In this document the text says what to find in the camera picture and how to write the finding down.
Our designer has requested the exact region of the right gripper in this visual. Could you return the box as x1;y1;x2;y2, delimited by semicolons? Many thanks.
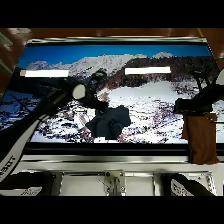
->
173;97;214;116

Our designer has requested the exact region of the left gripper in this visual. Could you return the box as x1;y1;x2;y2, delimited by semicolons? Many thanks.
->
83;87;110;113

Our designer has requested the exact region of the black garment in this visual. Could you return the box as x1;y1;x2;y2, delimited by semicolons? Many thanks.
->
85;105;132;141

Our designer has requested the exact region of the brown garment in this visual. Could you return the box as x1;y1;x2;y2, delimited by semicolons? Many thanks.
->
181;112;221;166

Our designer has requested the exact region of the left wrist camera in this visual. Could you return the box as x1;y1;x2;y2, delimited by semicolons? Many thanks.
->
89;69;110;92

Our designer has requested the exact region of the silver frame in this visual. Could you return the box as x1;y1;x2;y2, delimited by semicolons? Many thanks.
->
0;153;224;197

